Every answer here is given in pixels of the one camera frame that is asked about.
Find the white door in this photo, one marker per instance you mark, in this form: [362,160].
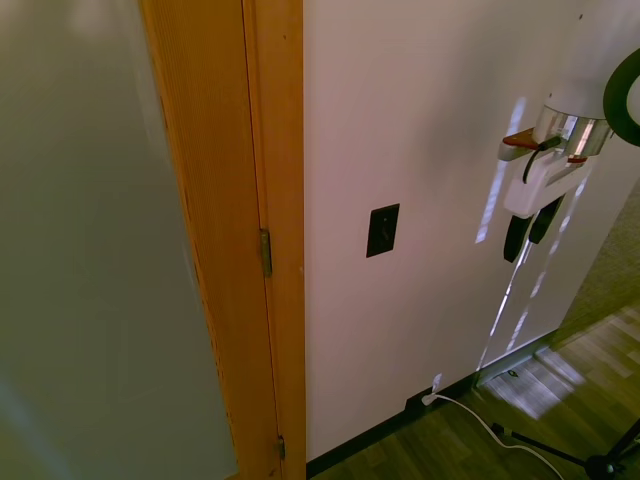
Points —
[95,240]

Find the black light switch plate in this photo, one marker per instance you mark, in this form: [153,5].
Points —
[382,230]

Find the black baseboard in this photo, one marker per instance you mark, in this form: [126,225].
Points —
[390,427]

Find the white wall outlet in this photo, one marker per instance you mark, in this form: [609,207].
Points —
[436,382]

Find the red wrist camera mount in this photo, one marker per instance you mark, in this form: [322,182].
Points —
[522,140]

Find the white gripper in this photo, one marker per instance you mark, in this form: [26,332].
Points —
[537,182]

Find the wooden door frame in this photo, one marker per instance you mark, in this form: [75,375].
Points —
[235,240]

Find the brass door hinge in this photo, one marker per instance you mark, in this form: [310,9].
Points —
[265,252]
[281,447]

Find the black tripod leg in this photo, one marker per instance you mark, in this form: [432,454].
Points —
[595,450]

